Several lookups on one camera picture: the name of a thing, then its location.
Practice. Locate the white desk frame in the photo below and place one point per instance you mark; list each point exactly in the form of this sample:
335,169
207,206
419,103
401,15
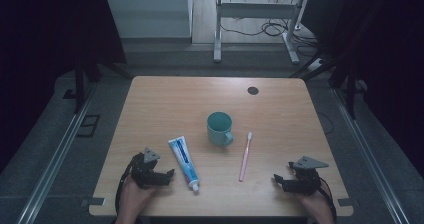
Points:
256,10

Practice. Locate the person's right hand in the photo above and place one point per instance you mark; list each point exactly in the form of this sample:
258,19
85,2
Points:
316,204

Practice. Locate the teal cup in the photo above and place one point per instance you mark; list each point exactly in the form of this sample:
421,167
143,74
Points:
219,127

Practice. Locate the pink toothbrush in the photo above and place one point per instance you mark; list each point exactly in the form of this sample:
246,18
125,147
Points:
245,157

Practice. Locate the black metal stand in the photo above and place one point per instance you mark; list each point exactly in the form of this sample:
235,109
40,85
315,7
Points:
79,84
350,90

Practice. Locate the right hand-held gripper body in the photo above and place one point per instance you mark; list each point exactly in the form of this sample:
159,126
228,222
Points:
306,179

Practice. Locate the grey tape piece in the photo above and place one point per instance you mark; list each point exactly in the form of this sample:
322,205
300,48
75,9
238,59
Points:
93,202
345,202

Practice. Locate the dark curtain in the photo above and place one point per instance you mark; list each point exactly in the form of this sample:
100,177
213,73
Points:
40,34
393,50

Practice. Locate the aluminium floor rail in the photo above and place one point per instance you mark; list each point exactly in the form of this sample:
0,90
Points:
60,150
370,157

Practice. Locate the white and blue toothpaste tube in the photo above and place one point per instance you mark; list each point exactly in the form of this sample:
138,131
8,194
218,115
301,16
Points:
184,162

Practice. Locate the person's left hand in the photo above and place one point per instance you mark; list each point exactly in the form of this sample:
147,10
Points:
133,197

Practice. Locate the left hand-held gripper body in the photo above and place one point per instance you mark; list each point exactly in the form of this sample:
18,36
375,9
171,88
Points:
143,174

